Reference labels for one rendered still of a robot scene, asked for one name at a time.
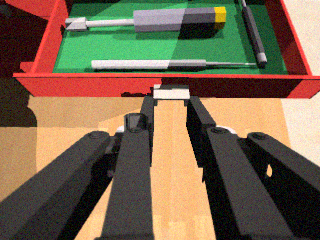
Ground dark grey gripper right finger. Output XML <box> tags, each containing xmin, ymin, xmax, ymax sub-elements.
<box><xmin>186</xmin><ymin>95</ymin><xmax>320</xmax><ymax>240</ymax></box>

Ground grey nut driver with yellow band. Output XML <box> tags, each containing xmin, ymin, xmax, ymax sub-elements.
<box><xmin>65</xmin><ymin>7</ymin><xmax>226</xmax><ymax>33</ymax></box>

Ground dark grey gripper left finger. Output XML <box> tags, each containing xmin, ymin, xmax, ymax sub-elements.
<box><xmin>0</xmin><ymin>95</ymin><xmax>155</xmax><ymax>240</ymax></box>

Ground red tool chest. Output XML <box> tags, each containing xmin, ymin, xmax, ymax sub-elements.
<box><xmin>0</xmin><ymin>0</ymin><xmax>320</xmax><ymax>107</ymax></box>

